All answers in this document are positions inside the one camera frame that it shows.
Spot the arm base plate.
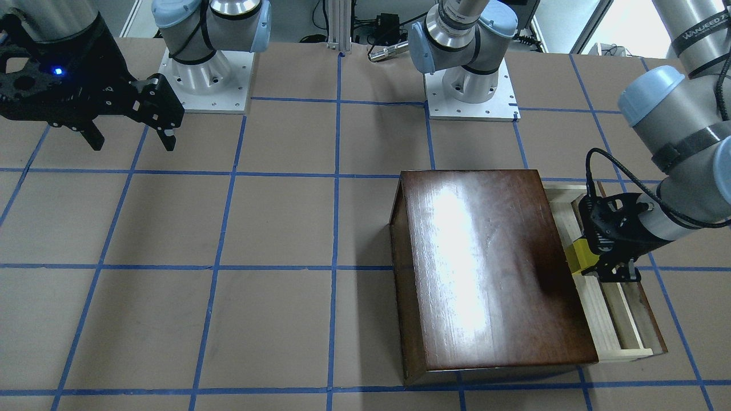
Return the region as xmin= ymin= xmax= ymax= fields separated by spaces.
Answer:
xmin=424 ymin=59 xmax=521 ymax=122
xmin=159 ymin=49 xmax=258 ymax=115

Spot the dark wooden drawer cabinet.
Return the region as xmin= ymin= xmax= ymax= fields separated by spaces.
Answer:
xmin=389 ymin=170 xmax=599 ymax=386

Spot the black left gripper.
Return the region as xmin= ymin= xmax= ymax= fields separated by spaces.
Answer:
xmin=578 ymin=193 xmax=670 ymax=283

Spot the aluminium frame post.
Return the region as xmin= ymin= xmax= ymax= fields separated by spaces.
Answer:
xmin=322 ymin=0 xmax=353 ymax=57

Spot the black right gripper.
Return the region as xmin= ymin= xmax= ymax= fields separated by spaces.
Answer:
xmin=1 ymin=15 xmax=184 ymax=152

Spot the yellow wooden block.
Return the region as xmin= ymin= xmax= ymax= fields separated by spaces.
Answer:
xmin=565 ymin=237 xmax=600 ymax=275

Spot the light wood drawer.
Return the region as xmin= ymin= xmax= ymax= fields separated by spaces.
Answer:
xmin=543 ymin=182 xmax=668 ymax=364

